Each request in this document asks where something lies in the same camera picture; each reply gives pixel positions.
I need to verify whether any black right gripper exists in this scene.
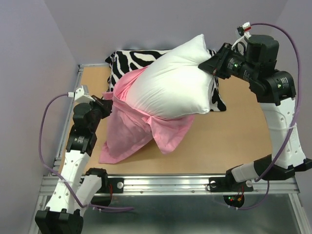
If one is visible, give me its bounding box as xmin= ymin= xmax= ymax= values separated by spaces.
xmin=201 ymin=41 xmax=260 ymax=83

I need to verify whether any aluminium mounting rail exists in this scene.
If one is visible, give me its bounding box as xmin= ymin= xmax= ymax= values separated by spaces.
xmin=39 ymin=174 xmax=299 ymax=196

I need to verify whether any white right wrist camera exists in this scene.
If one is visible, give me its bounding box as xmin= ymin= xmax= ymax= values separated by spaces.
xmin=234 ymin=21 xmax=251 ymax=45

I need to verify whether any pink floral satin pillowcase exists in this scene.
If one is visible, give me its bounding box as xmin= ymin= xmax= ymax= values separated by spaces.
xmin=98 ymin=68 xmax=195 ymax=164

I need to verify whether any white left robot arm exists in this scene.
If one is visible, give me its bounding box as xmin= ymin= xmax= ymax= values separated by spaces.
xmin=35 ymin=96 xmax=117 ymax=234

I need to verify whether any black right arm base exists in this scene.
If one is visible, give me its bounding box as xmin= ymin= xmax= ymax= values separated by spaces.
xmin=205 ymin=169 xmax=254 ymax=209

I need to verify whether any white pillow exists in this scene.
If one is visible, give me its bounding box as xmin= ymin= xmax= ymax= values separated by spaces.
xmin=126 ymin=34 xmax=213 ymax=119

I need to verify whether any zebra print pillow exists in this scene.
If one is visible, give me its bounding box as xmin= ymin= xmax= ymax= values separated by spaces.
xmin=105 ymin=50 xmax=227 ymax=112

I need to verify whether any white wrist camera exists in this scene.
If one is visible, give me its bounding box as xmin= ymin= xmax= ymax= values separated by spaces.
xmin=67 ymin=85 xmax=95 ymax=103
xmin=234 ymin=21 xmax=251 ymax=45

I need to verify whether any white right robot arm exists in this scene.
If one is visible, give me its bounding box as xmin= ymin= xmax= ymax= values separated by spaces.
xmin=198 ymin=35 xmax=312 ymax=190

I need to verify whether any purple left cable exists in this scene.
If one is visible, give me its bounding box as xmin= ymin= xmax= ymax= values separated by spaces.
xmin=39 ymin=94 xmax=135 ymax=212

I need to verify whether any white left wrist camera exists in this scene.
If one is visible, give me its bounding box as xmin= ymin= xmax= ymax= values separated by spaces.
xmin=67 ymin=85 xmax=95 ymax=103

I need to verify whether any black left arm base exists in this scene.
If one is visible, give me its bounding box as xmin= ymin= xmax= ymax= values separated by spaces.
xmin=84 ymin=168 xmax=124 ymax=206

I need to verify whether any aluminium table frame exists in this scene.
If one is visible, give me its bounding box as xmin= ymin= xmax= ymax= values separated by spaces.
xmin=53 ymin=64 xmax=83 ymax=172

